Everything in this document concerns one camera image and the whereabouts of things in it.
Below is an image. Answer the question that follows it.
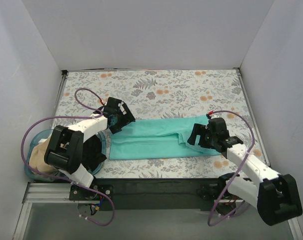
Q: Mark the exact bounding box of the floral patterned table mat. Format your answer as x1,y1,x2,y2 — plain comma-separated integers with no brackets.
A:
52,69,267,179

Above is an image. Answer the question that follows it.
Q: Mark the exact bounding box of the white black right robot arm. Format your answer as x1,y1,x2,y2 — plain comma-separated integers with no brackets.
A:
187,117,303,226

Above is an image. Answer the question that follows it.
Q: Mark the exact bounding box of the black t shirt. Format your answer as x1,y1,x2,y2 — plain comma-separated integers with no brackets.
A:
81,135,107,175

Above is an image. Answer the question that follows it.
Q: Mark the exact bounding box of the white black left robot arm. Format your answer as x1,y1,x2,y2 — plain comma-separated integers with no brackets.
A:
44,97,136,188

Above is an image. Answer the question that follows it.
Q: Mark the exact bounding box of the aluminium frame rail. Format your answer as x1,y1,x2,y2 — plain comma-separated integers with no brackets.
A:
13,183,303,240

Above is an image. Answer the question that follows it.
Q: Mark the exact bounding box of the teal t shirt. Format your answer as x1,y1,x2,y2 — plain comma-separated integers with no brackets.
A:
109,115,219,160

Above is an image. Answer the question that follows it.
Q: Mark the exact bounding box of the beige t shirt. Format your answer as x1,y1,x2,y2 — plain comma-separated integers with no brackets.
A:
29,138,57,174

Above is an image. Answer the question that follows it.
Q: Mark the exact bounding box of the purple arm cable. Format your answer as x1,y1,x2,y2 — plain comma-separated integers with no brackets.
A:
20,88,116,227
207,109,256,227

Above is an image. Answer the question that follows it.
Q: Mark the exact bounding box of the clear blue plastic basket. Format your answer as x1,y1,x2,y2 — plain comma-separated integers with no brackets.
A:
24,129,107,183

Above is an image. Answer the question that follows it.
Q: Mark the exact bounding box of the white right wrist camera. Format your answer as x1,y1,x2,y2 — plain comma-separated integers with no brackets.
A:
206,111,219,120

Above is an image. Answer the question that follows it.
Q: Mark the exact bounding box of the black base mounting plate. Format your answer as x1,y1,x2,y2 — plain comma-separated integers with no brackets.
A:
68,177,247,212

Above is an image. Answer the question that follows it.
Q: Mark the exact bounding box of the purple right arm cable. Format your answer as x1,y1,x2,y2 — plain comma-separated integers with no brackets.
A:
207,109,256,227

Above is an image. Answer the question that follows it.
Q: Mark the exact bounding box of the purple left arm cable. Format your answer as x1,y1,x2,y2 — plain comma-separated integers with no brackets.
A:
20,88,116,227

